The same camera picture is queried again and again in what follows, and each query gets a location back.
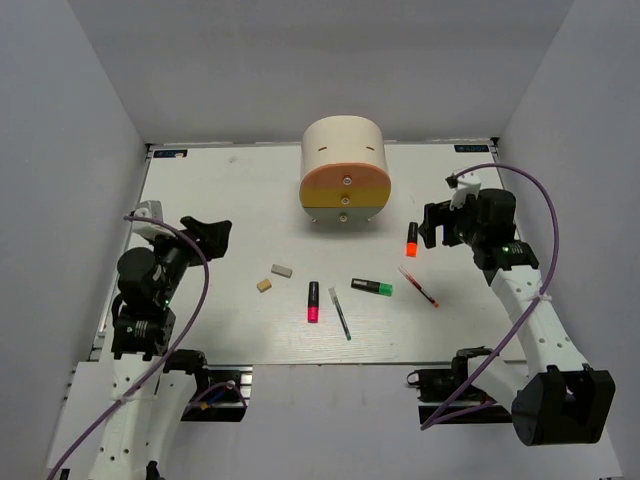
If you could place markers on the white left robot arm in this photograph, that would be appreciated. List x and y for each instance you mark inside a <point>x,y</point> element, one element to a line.
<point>153,378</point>

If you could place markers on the grey bottom drawer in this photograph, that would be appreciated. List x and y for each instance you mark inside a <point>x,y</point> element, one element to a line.
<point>342,218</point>

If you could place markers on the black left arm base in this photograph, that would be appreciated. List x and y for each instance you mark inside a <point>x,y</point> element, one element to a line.
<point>217,394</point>

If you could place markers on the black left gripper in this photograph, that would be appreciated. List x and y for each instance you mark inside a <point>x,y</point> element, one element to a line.
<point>214,237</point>

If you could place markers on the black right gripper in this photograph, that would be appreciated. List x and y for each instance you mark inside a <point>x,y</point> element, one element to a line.
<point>437,215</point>

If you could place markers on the blue label sticker right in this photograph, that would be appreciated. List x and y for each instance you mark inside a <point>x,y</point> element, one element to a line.
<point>471,148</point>

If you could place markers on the blue label sticker left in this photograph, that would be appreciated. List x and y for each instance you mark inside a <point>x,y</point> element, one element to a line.
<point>170,153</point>

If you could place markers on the tan eraser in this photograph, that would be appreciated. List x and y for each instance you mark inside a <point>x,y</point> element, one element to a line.
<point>264,285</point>

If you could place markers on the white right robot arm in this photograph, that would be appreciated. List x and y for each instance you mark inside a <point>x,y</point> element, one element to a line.
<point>562,399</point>

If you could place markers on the red pen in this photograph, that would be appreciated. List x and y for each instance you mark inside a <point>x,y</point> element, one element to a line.
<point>418,286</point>

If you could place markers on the green highlighter marker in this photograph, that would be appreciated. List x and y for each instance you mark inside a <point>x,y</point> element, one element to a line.
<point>371,286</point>

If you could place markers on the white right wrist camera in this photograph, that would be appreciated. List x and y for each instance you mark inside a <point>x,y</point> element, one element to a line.
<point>462,184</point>

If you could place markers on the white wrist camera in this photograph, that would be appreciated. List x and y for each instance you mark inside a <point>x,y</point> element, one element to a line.
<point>148,209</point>
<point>462,184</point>

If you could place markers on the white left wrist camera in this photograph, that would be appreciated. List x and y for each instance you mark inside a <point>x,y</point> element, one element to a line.
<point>148,209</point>

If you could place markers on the pink highlighter marker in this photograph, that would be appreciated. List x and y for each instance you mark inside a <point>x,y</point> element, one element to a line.
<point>313,302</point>

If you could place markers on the cream cylindrical drawer cabinet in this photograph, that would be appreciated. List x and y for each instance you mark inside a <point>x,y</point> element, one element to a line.
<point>342,139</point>

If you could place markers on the green pen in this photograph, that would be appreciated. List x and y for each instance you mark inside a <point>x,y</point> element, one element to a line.
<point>340,312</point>

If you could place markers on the blue label sticker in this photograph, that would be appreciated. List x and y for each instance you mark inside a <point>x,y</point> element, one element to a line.
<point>471,148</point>
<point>170,153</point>

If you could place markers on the orange highlighter marker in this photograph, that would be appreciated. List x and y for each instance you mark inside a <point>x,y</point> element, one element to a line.
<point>412,240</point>

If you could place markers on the grey eraser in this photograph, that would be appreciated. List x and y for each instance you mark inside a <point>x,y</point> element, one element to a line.
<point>281,270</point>

